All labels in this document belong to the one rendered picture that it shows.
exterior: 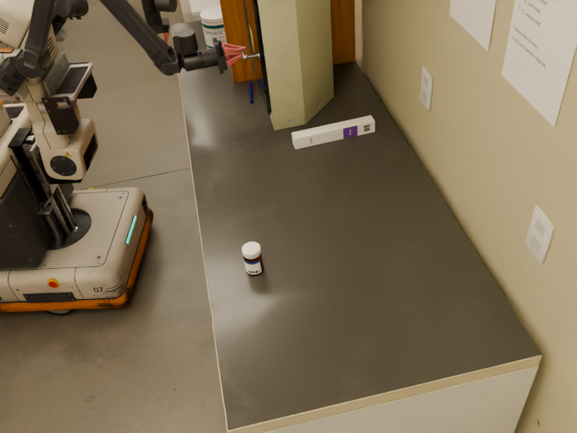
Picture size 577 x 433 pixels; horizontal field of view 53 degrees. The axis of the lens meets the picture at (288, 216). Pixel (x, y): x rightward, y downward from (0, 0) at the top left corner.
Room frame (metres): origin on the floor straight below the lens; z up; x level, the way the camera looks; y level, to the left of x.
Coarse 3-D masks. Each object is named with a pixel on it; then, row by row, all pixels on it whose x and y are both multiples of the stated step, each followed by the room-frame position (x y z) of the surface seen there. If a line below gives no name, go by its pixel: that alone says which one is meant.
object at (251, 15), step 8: (248, 0) 1.79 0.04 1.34; (248, 8) 1.83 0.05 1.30; (256, 8) 1.66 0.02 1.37; (248, 16) 1.87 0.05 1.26; (256, 16) 1.66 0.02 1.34; (248, 24) 1.91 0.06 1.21; (256, 24) 1.66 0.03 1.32; (256, 32) 1.68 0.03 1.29; (256, 40) 1.71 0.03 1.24; (256, 48) 1.75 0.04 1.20; (256, 64) 1.83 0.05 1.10; (256, 72) 1.88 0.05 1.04; (264, 80) 1.66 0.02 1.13; (264, 88) 1.66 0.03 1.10; (264, 96) 1.68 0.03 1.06; (264, 104) 1.72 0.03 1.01
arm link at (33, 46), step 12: (36, 0) 1.75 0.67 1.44; (48, 0) 1.75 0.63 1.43; (36, 12) 1.75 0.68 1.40; (48, 12) 1.75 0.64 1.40; (36, 24) 1.75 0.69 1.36; (48, 24) 1.76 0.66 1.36; (36, 36) 1.75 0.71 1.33; (48, 36) 1.78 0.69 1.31; (24, 48) 1.76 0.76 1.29; (36, 48) 1.75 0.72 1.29; (24, 60) 1.74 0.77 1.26; (36, 60) 1.73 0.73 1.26; (24, 72) 1.74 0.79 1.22; (36, 72) 1.73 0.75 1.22
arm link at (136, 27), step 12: (108, 0) 1.73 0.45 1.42; (120, 0) 1.73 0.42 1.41; (120, 12) 1.72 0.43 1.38; (132, 12) 1.73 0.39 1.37; (132, 24) 1.72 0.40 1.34; (144, 24) 1.74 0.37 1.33; (132, 36) 1.72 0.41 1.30; (144, 36) 1.72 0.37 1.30; (156, 36) 1.74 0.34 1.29; (144, 48) 1.72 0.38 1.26; (156, 48) 1.71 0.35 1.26; (168, 48) 1.74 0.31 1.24; (156, 60) 1.71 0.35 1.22; (168, 60) 1.70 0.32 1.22
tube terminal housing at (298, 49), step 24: (264, 0) 1.65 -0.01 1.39; (288, 0) 1.66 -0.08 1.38; (312, 0) 1.74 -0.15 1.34; (264, 24) 1.65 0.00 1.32; (288, 24) 1.66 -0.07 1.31; (312, 24) 1.73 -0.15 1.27; (264, 48) 1.65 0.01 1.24; (288, 48) 1.66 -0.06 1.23; (312, 48) 1.72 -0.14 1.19; (288, 72) 1.66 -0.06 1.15; (312, 72) 1.72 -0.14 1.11; (288, 96) 1.66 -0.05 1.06; (312, 96) 1.71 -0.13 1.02; (288, 120) 1.66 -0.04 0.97
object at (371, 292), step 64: (192, 128) 1.73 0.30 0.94; (256, 128) 1.68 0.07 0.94; (384, 128) 1.59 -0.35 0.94; (256, 192) 1.34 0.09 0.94; (320, 192) 1.30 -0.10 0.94; (384, 192) 1.26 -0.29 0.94; (320, 256) 1.04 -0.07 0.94; (384, 256) 1.02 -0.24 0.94; (448, 256) 0.99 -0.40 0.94; (256, 320) 0.86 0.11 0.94; (320, 320) 0.83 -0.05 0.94; (384, 320) 0.81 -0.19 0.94; (448, 320) 0.79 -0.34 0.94; (512, 320) 0.77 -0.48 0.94; (256, 384) 0.69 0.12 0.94; (320, 384) 0.67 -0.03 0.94; (384, 384) 0.65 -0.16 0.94; (448, 384) 0.64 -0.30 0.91
